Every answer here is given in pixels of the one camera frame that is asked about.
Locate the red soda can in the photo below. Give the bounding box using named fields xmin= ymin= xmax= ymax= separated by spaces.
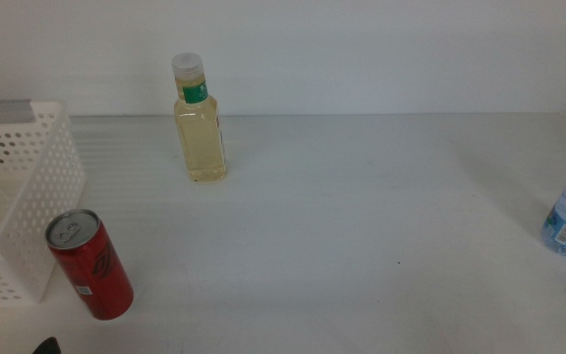
xmin=44 ymin=208 xmax=135 ymax=322

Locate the yellow liquid bottle green label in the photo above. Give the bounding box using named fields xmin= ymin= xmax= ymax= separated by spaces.
xmin=171 ymin=51 xmax=228 ymax=183

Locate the white perforated plastic basket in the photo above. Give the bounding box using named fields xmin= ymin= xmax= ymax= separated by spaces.
xmin=0 ymin=99 xmax=87 ymax=305

